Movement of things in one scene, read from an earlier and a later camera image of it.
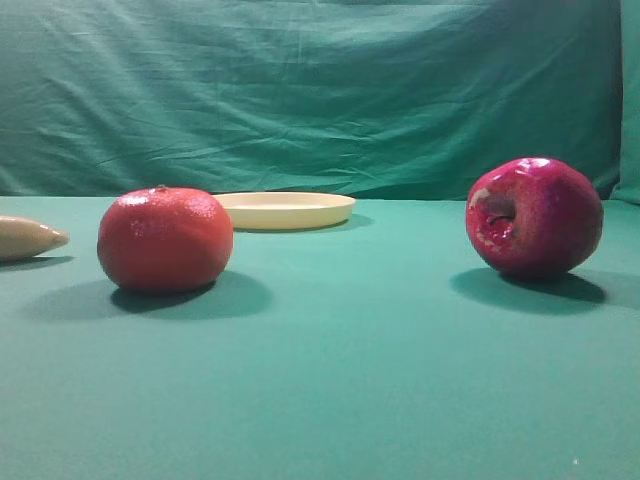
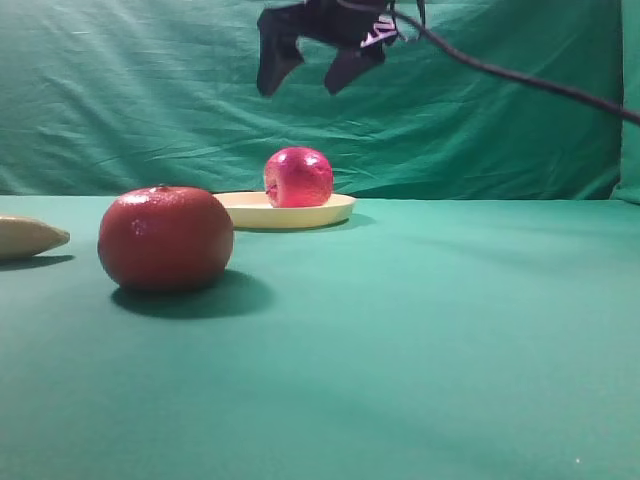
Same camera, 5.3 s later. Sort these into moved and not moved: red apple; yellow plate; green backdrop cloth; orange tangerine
Moved: red apple
Not moved: yellow plate; orange tangerine; green backdrop cloth
